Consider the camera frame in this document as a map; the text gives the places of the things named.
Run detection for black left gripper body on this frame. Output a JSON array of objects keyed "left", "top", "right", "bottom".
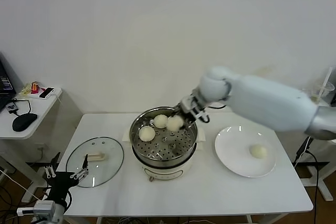
[{"left": 47, "top": 172, "right": 79, "bottom": 202}]

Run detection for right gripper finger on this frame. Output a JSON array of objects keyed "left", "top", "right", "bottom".
[
  {"left": 170, "top": 104, "right": 184, "bottom": 117},
  {"left": 183, "top": 112, "right": 211, "bottom": 130}
]

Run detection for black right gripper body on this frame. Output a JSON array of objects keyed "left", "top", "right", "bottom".
[{"left": 188, "top": 90, "right": 211, "bottom": 114}]

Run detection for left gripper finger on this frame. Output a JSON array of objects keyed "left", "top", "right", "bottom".
[
  {"left": 70, "top": 155, "right": 90, "bottom": 182},
  {"left": 43, "top": 152, "right": 61, "bottom": 180}
]

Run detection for white steamed baozi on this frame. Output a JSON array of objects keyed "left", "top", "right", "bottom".
[
  {"left": 138, "top": 126, "right": 156, "bottom": 142},
  {"left": 249, "top": 144, "right": 268, "bottom": 159},
  {"left": 153, "top": 114, "right": 169, "bottom": 130},
  {"left": 166, "top": 115, "right": 184, "bottom": 132}
]

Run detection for round glass pot lid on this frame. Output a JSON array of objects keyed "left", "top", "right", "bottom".
[{"left": 65, "top": 136, "right": 125, "bottom": 188}]

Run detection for stainless steel steamer basket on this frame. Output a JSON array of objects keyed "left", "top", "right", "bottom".
[{"left": 129, "top": 106, "right": 199, "bottom": 163}]

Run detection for round white plate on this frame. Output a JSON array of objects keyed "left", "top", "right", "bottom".
[{"left": 214, "top": 125, "right": 277, "bottom": 178}]

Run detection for black computer mouse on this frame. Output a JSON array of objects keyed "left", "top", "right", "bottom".
[{"left": 12, "top": 113, "right": 39, "bottom": 132}]

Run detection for white side table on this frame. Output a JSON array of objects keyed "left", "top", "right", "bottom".
[
  {"left": 0, "top": 87, "right": 64, "bottom": 204},
  {"left": 299, "top": 94, "right": 336, "bottom": 201}
]

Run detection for white electric cooking pot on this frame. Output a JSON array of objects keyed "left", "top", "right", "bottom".
[{"left": 122, "top": 125, "right": 207, "bottom": 183}]

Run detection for black phone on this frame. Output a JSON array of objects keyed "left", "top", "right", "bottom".
[{"left": 38, "top": 87, "right": 56, "bottom": 99}]

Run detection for red yellow small items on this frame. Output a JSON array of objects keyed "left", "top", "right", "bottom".
[{"left": 30, "top": 81, "right": 43, "bottom": 95}]

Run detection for yellow snack packet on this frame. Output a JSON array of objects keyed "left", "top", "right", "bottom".
[{"left": 20, "top": 83, "right": 34, "bottom": 95}]

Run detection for black laptop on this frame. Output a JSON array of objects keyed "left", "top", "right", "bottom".
[{"left": 0, "top": 52, "right": 18, "bottom": 112}]

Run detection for clear plastic drink cup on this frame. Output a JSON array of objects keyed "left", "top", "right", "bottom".
[{"left": 307, "top": 82, "right": 335, "bottom": 105}]

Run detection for white drinking straw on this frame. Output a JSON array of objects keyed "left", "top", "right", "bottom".
[{"left": 316, "top": 67, "right": 333, "bottom": 103}]

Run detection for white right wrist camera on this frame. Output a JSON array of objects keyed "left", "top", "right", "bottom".
[{"left": 180, "top": 97, "right": 195, "bottom": 111}]

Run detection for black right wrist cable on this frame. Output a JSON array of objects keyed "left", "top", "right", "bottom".
[{"left": 207, "top": 102, "right": 227, "bottom": 110}]

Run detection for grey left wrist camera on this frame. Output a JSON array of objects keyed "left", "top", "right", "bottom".
[{"left": 17, "top": 199, "right": 57, "bottom": 216}]

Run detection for white floor cable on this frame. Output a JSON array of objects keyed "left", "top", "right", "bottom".
[{"left": 0, "top": 168, "right": 40, "bottom": 201}]

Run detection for thin black device cable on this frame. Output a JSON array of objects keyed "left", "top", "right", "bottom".
[{"left": 13, "top": 98, "right": 33, "bottom": 116}]

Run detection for black power cable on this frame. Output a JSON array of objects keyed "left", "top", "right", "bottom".
[{"left": 293, "top": 136, "right": 330, "bottom": 224}]

